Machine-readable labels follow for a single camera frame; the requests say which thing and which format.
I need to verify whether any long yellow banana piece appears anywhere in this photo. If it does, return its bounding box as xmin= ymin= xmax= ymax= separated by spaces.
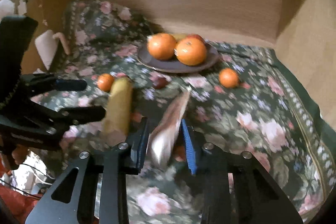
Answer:
xmin=101 ymin=76 xmax=133 ymax=146

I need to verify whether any small mandarin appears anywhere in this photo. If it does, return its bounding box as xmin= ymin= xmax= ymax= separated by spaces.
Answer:
xmin=219 ymin=68 xmax=240 ymax=88
xmin=96 ymin=73 xmax=114 ymax=92

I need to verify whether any small dark red date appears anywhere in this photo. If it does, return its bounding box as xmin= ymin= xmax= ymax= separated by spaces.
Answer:
xmin=152 ymin=77 xmax=169 ymax=90

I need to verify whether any large orange with sticker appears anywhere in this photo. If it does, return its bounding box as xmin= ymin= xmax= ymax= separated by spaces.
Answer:
xmin=175 ymin=38 xmax=207 ymax=66

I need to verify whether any red tomato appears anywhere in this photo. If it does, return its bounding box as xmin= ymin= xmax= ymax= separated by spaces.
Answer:
xmin=186 ymin=34 xmax=205 ymax=43

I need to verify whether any short yellow banana piece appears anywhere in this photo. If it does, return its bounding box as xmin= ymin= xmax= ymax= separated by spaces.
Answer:
xmin=171 ymin=34 xmax=187 ymax=42

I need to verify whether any floral dark green cloth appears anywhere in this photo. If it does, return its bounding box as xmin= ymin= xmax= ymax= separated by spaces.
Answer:
xmin=34 ymin=0 xmax=335 ymax=223

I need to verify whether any dark round plate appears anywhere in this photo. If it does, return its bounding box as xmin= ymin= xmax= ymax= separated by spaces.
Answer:
xmin=137 ymin=41 xmax=221 ymax=74

